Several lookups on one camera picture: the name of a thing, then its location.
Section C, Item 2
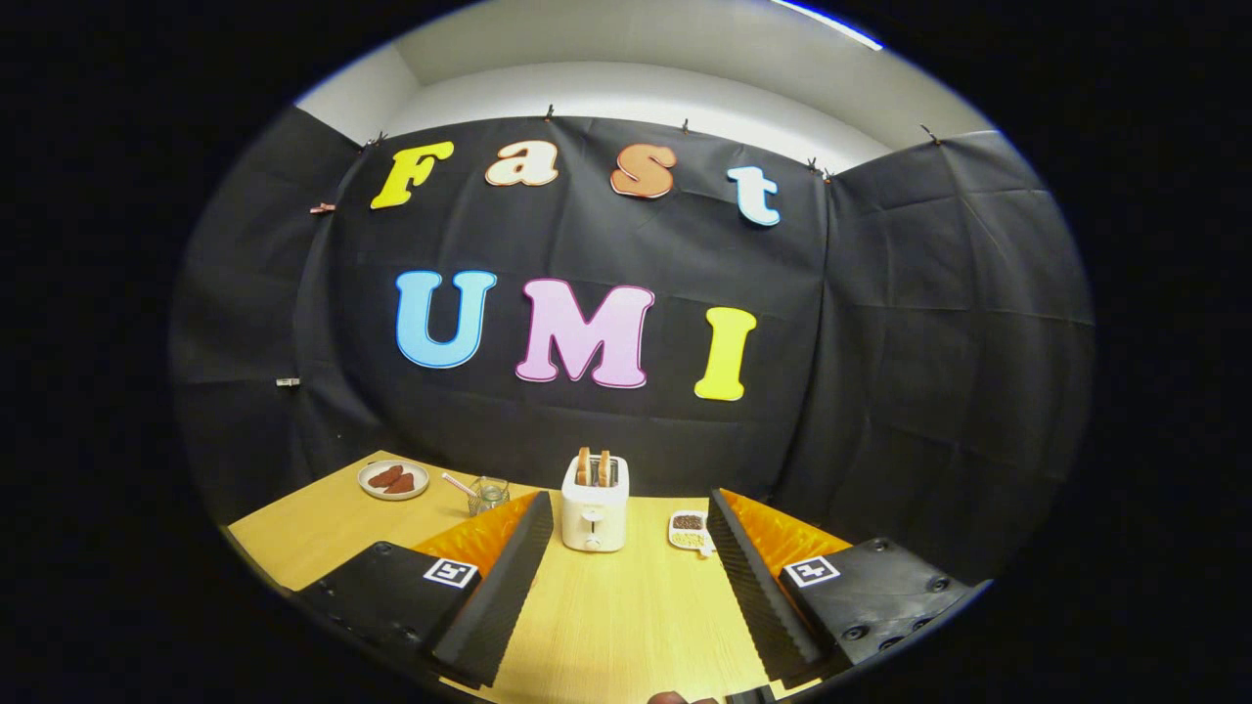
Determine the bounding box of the wooden table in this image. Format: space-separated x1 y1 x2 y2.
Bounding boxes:
227 450 832 704

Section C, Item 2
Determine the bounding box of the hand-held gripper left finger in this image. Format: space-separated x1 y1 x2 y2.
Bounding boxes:
293 489 555 690

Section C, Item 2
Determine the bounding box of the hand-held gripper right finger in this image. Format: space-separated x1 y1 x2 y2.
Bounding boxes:
705 488 991 687

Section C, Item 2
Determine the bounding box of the white divided bean dish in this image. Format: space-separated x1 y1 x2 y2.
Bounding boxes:
668 509 716 557

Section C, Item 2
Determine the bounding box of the black backdrop cloth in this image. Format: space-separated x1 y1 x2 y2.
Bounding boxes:
168 106 1095 588

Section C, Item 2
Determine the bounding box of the white toaster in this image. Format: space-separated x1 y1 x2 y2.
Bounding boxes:
560 455 631 553

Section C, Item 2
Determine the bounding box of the metal wire holder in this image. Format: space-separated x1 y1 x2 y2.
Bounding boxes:
467 476 511 517

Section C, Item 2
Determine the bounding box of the white round plate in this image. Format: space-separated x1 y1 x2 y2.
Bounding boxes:
357 460 430 502

